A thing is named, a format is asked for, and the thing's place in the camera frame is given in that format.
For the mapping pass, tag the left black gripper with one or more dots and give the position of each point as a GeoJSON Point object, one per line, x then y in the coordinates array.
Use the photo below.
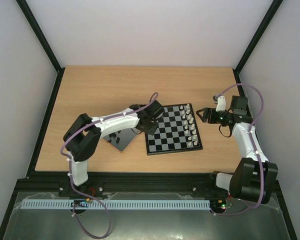
{"type": "Point", "coordinates": [152, 130]}

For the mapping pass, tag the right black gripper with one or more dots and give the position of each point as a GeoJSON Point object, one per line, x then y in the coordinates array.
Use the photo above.
{"type": "Point", "coordinates": [209, 115]}

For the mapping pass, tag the black and silver chessboard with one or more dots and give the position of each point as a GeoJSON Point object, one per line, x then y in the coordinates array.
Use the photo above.
{"type": "Point", "coordinates": [170, 136]}

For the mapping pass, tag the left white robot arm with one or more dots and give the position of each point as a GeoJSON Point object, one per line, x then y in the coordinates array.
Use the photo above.
{"type": "Point", "coordinates": [82, 138]}

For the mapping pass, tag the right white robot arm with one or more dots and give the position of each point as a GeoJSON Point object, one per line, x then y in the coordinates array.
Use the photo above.
{"type": "Point", "coordinates": [254, 178]}

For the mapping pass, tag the metal tray with wooden rim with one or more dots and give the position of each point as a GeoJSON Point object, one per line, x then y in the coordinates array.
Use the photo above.
{"type": "Point", "coordinates": [126, 138]}

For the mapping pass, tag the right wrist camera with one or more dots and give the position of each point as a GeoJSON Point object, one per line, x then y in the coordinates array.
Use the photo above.
{"type": "Point", "coordinates": [220, 102]}

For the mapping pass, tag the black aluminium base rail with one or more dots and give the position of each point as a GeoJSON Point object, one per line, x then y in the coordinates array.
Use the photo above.
{"type": "Point", "coordinates": [198, 185]}

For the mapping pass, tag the black frame post right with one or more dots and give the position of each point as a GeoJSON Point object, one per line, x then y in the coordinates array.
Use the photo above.
{"type": "Point", "coordinates": [266, 20]}

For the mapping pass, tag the black frame post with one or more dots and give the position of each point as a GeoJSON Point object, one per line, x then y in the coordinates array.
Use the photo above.
{"type": "Point", "coordinates": [266, 20]}
{"type": "Point", "coordinates": [31, 19]}

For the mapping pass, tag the light blue slotted cable duct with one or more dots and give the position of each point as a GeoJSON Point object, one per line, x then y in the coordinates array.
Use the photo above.
{"type": "Point", "coordinates": [67, 204]}

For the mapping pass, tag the black frame post left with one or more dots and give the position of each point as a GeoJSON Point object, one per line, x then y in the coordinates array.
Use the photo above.
{"type": "Point", "coordinates": [31, 19]}

